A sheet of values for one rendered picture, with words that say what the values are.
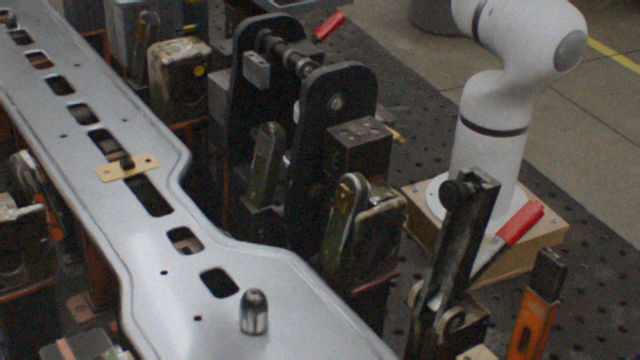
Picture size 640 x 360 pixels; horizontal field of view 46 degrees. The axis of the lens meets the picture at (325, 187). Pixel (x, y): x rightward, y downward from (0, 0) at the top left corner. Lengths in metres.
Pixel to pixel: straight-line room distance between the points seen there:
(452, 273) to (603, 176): 2.40
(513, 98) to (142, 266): 0.63
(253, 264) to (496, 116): 0.52
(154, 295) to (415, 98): 1.17
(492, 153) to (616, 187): 1.82
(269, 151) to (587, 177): 2.23
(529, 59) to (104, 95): 0.65
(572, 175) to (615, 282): 1.63
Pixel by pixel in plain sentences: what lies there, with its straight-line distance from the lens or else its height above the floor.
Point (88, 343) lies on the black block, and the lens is 0.85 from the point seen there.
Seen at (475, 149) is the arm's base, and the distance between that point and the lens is 1.29.
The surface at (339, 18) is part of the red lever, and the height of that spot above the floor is 1.15.
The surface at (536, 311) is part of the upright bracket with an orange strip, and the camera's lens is 0.70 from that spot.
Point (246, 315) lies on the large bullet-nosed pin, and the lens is 0.81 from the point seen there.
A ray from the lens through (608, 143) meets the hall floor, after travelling 3.35.
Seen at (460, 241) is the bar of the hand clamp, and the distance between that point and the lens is 0.74.
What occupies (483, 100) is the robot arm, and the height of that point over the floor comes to 1.03.
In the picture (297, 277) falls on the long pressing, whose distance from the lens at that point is 0.89.
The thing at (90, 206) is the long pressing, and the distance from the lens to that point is 1.01.
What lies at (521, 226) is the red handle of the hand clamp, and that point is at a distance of 0.80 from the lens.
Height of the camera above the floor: 1.60
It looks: 36 degrees down
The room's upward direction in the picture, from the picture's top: 4 degrees clockwise
